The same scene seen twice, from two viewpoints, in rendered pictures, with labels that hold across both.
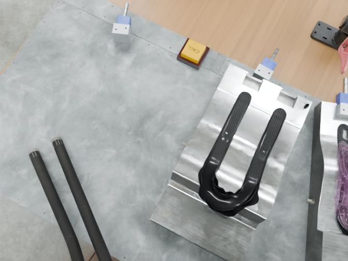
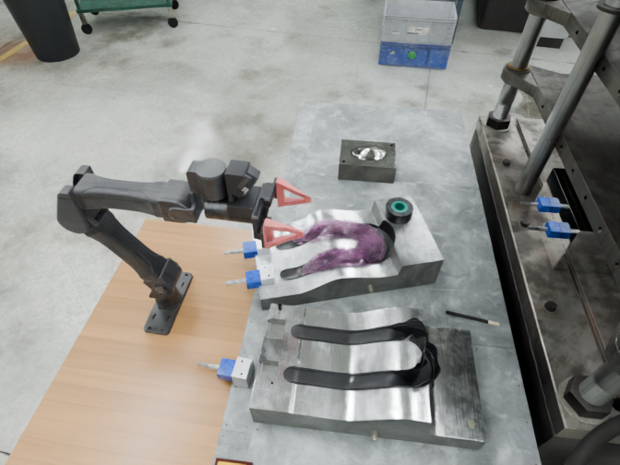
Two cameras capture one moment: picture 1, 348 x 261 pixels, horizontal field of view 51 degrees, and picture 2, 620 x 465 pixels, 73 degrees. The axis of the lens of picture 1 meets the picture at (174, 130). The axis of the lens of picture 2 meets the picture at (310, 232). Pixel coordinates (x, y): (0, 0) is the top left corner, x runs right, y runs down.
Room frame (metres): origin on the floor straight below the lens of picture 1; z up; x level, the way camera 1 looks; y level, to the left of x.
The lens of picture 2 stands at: (0.49, 0.20, 1.80)
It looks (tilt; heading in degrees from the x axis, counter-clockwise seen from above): 48 degrees down; 254
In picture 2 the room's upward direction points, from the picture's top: straight up
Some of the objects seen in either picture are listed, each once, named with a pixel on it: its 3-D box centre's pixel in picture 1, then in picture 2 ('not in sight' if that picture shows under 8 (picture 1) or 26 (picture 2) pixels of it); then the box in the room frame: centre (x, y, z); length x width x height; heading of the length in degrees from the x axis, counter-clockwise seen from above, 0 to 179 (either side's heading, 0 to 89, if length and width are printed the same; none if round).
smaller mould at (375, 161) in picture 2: not in sight; (366, 160); (-0.04, -0.92, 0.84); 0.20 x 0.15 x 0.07; 158
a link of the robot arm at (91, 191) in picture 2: not in sight; (130, 205); (0.68, -0.52, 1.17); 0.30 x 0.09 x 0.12; 156
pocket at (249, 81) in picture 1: (251, 84); (267, 375); (0.47, -0.22, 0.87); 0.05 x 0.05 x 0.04; 68
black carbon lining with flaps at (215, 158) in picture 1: (243, 150); (363, 352); (0.26, -0.19, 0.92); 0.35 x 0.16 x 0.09; 158
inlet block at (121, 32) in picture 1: (124, 20); not in sight; (0.68, 0.19, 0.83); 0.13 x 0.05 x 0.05; 179
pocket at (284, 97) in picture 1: (285, 100); (275, 332); (0.43, -0.32, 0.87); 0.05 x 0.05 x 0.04; 68
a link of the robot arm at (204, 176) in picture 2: not in sight; (200, 187); (0.53, -0.46, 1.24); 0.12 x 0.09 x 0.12; 156
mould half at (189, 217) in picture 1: (234, 158); (367, 367); (0.25, -0.17, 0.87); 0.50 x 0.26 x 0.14; 158
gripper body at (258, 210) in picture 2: not in sight; (249, 208); (0.44, -0.42, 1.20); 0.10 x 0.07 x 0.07; 66
